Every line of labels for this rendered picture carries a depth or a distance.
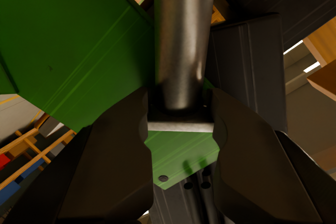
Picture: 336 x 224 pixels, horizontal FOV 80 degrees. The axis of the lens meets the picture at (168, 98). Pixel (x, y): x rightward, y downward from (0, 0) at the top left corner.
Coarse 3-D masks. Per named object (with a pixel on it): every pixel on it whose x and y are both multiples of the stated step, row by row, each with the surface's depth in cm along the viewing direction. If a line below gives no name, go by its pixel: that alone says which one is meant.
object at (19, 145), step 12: (36, 132) 528; (72, 132) 605; (12, 144) 452; (24, 144) 480; (60, 144) 541; (0, 156) 430; (12, 156) 456; (24, 156) 504; (36, 156) 474; (48, 156) 517; (0, 168) 451; (24, 168) 442; (36, 168) 504; (12, 180) 422; (0, 192) 396; (12, 192) 410; (0, 204) 385
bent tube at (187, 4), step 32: (160, 0) 9; (192, 0) 9; (160, 32) 10; (192, 32) 10; (160, 64) 11; (192, 64) 11; (160, 96) 12; (192, 96) 12; (160, 128) 12; (192, 128) 12
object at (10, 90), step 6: (0, 60) 14; (0, 66) 14; (0, 72) 14; (6, 72) 15; (0, 78) 15; (6, 78) 15; (0, 84) 15; (6, 84) 15; (12, 84) 15; (0, 90) 15; (6, 90) 15; (12, 90) 15; (18, 90) 16
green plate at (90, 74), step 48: (0, 0) 12; (48, 0) 12; (96, 0) 12; (0, 48) 14; (48, 48) 14; (96, 48) 14; (144, 48) 14; (48, 96) 16; (96, 96) 16; (192, 144) 18
